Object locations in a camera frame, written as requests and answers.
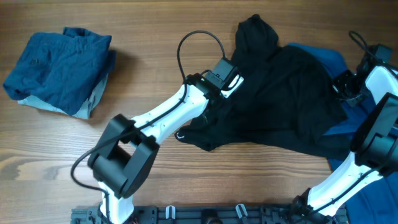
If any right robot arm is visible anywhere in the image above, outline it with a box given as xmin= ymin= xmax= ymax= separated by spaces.
xmin=299 ymin=45 xmax=397 ymax=223

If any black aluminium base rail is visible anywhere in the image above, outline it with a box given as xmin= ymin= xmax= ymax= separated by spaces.
xmin=70 ymin=204 xmax=349 ymax=224

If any folded dark blue garment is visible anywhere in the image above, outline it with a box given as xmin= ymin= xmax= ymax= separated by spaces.
xmin=3 ymin=27 xmax=116 ymax=116

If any blue t-shirt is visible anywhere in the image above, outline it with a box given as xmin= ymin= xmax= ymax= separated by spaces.
xmin=289 ymin=43 xmax=397 ymax=224

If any black t-shirt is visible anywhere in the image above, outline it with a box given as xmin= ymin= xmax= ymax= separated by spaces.
xmin=175 ymin=14 xmax=350 ymax=160

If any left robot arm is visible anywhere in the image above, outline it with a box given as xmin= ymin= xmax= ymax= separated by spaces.
xmin=88 ymin=74 xmax=224 ymax=223

